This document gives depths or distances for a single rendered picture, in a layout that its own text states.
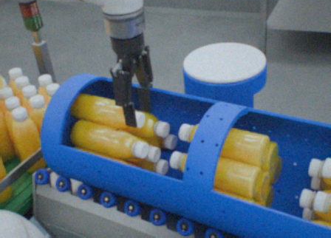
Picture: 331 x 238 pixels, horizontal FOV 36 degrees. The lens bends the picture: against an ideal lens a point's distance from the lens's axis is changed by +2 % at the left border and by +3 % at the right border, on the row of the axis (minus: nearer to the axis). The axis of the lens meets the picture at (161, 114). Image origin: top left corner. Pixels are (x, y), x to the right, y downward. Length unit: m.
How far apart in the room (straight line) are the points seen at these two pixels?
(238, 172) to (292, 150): 0.22
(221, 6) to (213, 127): 3.75
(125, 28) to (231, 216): 0.45
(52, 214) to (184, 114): 0.47
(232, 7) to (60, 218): 3.56
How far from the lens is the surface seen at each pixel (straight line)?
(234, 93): 1.63
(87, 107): 1.28
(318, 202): 1.05
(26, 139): 1.50
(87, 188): 1.34
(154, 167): 1.32
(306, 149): 1.24
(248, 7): 4.71
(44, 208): 1.48
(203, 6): 4.83
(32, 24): 1.83
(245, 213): 1.03
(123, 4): 1.04
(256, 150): 1.08
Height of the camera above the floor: 1.84
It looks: 33 degrees down
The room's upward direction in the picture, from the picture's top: 7 degrees counter-clockwise
